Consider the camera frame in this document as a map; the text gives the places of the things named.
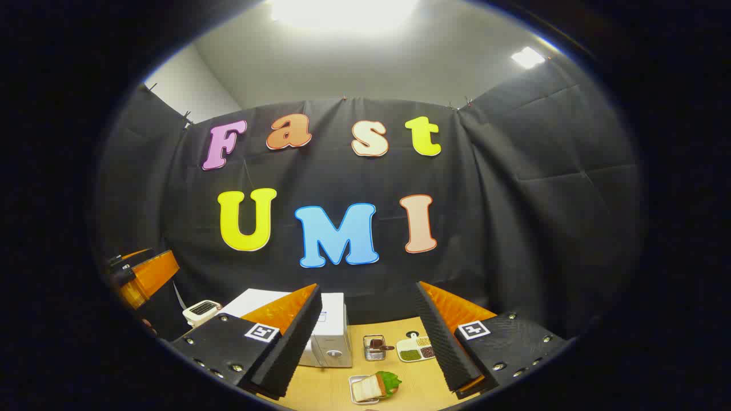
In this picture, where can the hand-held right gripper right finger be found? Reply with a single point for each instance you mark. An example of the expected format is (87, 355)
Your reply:
(442, 342)

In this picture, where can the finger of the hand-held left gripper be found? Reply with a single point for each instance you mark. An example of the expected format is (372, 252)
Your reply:
(130, 258)
(151, 277)

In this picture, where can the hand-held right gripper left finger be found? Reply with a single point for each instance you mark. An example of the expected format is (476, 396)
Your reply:
(294, 348)

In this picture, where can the white microwave oven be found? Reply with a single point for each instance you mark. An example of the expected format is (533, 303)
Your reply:
(334, 325)

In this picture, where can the lettuce sandwich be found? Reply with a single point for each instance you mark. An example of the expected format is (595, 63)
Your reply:
(368, 388)

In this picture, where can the white divided plate with beans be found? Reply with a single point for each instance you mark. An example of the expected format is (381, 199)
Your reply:
(411, 348)

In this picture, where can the white toaster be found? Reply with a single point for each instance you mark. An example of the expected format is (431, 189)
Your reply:
(200, 313)

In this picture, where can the brown wooden spoon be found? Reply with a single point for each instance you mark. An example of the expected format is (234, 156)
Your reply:
(380, 345)

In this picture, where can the white rectangular dish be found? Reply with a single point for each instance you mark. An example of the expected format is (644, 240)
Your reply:
(354, 381)

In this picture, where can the ceiling light panel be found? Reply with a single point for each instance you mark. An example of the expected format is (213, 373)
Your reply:
(342, 11)
(527, 57)

